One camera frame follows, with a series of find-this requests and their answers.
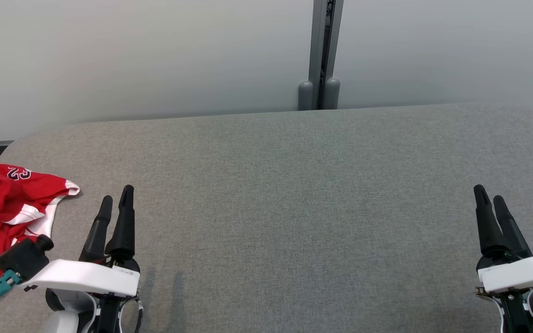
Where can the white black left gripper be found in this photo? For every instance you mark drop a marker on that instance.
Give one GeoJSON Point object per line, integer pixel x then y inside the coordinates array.
{"type": "Point", "coordinates": [86, 277]}

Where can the grey partition post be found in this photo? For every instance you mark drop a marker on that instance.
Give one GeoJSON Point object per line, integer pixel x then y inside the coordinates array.
{"type": "Point", "coordinates": [324, 46]}

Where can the grey fabric padded surface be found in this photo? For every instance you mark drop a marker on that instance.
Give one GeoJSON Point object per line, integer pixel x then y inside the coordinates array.
{"type": "Point", "coordinates": [294, 185]}

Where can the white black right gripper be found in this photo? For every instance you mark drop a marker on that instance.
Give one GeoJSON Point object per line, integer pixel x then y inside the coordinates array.
{"type": "Point", "coordinates": [525, 273]}

